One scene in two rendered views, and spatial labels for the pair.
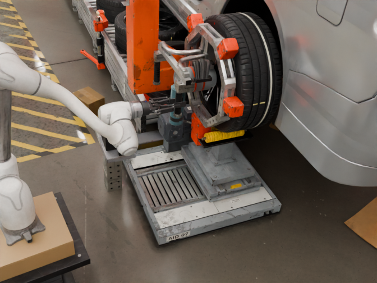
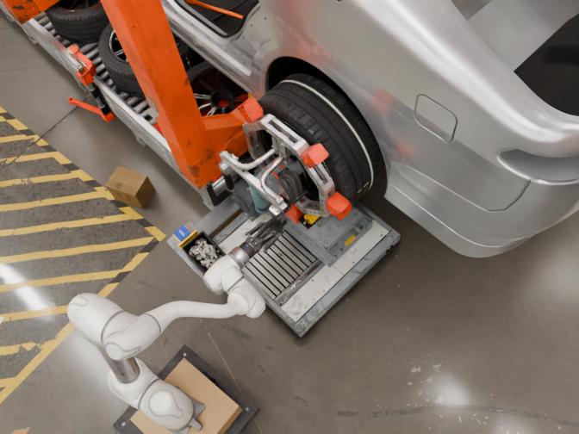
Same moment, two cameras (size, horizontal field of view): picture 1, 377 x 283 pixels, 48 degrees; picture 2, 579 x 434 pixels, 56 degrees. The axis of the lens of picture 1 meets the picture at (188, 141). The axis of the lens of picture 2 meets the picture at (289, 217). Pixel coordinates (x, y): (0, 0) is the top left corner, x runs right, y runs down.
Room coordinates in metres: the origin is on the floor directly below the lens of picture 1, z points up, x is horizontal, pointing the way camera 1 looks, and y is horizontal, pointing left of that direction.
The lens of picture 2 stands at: (0.69, 0.21, 2.97)
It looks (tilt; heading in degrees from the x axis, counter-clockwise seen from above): 61 degrees down; 351
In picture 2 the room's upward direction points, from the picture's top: 10 degrees counter-clockwise
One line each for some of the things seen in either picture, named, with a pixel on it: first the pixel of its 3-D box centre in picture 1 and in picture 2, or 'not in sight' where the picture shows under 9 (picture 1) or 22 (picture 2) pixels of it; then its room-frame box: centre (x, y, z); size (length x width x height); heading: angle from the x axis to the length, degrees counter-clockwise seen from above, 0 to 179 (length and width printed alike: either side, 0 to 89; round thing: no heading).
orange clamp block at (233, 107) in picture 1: (233, 106); (338, 206); (1.84, -0.21, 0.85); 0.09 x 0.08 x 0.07; 26
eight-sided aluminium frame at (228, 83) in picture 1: (206, 77); (289, 167); (2.12, -0.07, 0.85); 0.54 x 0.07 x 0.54; 26
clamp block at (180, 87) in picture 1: (184, 85); (280, 207); (1.88, 0.04, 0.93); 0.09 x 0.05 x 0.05; 116
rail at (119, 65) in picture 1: (104, 40); (97, 83); (3.63, 0.85, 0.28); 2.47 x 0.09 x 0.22; 26
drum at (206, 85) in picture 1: (194, 78); (277, 176); (2.09, 0.00, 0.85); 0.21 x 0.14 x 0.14; 116
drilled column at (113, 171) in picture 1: (112, 161); not in sight; (2.06, 0.47, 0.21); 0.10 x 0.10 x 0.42; 26
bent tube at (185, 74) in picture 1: (196, 58); (280, 174); (1.98, 0.00, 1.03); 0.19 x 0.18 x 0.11; 116
